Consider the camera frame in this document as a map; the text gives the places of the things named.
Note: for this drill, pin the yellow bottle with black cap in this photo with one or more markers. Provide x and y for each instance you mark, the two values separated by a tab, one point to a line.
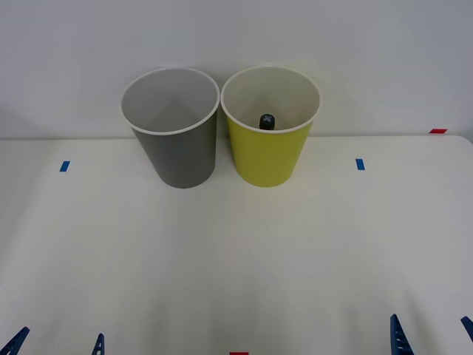
267	122

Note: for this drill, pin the grey plastic waste bin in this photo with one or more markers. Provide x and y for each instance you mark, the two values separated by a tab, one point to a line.
184	159

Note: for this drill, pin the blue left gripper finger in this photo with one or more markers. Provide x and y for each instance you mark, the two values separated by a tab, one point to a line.
15	342
99	345

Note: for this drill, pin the yellow-green plastic waste bin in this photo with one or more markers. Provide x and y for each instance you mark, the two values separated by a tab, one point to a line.
266	155

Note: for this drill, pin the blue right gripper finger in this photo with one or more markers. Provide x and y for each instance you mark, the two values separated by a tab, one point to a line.
399	338
468	325

